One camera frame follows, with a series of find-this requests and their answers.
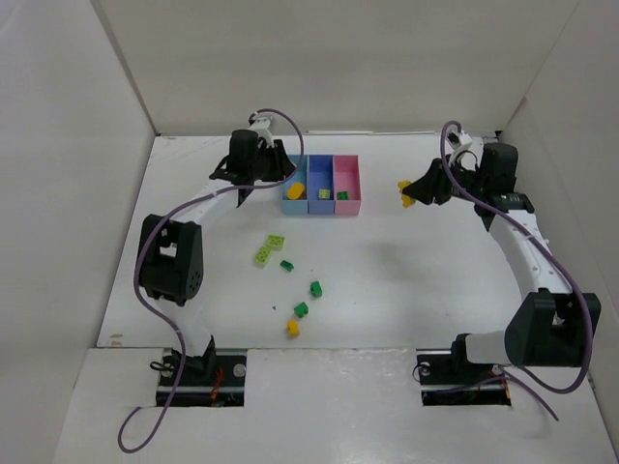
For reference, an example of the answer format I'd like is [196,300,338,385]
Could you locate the yellow arch lego brick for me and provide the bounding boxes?
[398,180,416,209]

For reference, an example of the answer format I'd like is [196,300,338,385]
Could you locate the yellow rounded lego brick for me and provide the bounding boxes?
[285,182,306,201]

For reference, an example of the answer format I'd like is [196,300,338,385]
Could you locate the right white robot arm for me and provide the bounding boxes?
[398,142,601,368]

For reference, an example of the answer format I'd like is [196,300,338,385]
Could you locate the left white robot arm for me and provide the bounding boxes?
[133,120,299,375]

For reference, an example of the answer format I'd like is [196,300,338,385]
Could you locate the light blue container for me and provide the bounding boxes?
[281,155,309,216]

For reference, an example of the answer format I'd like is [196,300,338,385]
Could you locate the pink container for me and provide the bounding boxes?
[334,155,362,216]

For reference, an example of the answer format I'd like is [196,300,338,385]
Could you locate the small dark green lego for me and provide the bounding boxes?
[280,260,294,272]

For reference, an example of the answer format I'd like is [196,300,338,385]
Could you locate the small yellow lego brick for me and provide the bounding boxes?
[286,320,301,337]

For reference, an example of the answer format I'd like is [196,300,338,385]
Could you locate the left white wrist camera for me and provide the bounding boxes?
[249,116,275,147]

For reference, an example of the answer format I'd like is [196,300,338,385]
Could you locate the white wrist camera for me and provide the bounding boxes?
[446,126,473,159]
[249,116,275,147]

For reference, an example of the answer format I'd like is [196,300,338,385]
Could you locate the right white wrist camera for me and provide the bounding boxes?
[446,126,473,159]

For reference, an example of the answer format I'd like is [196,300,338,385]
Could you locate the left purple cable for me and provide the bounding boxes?
[117,109,306,453]

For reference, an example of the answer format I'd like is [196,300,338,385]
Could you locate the purple cable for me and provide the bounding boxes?
[440,120,597,421]
[117,109,306,453]

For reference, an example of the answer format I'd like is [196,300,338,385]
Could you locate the aluminium rail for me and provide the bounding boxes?
[482,136,548,299]

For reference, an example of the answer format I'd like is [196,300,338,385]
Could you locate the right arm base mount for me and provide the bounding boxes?
[412,334,512,407]

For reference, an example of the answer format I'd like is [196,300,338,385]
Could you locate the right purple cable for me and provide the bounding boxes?
[440,120,597,421]

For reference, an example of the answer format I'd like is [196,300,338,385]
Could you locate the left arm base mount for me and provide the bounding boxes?
[149,345,248,408]

